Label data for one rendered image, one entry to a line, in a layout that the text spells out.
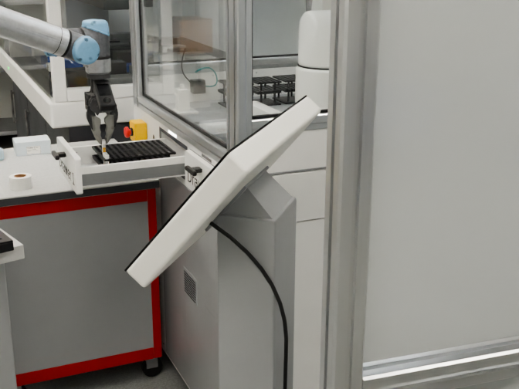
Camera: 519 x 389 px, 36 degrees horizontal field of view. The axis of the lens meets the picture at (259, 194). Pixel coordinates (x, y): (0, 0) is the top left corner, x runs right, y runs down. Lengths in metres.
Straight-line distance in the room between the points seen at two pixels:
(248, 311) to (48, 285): 1.24
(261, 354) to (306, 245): 0.63
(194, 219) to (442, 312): 0.52
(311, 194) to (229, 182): 0.85
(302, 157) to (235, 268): 0.61
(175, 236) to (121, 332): 1.50
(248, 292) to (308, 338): 0.76
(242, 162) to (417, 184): 0.46
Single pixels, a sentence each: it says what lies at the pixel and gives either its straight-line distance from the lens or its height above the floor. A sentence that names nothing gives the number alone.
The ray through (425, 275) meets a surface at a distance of 0.96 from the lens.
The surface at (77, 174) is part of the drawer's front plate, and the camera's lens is 2.34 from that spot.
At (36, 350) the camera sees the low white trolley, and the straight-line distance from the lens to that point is 2.82.
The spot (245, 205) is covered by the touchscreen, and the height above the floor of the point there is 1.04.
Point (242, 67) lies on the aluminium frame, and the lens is 1.98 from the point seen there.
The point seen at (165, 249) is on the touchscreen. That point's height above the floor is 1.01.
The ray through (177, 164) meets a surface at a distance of 2.43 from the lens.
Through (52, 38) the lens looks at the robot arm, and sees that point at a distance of 2.18.
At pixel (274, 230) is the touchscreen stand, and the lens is 1.51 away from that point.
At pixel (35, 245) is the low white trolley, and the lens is 2.66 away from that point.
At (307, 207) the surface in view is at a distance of 2.15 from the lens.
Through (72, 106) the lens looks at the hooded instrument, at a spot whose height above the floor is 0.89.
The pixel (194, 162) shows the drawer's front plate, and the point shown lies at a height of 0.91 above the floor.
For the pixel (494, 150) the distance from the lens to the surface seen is 0.96.
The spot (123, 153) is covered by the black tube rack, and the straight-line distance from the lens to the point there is 2.47.
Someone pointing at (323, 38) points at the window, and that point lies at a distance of 2.09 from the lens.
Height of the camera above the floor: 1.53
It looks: 18 degrees down
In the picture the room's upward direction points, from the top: straight up
